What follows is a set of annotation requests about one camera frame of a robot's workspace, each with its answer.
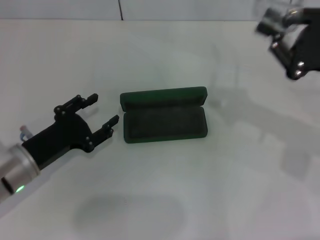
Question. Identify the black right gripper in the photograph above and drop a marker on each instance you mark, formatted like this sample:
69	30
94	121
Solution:
308	42

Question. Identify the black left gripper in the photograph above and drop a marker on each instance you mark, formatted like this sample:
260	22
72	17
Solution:
65	135

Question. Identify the green glasses case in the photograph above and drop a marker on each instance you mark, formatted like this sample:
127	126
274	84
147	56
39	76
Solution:
165	125

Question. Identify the clear left wrist connector plug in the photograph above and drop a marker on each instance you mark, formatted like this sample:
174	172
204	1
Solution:
25	132

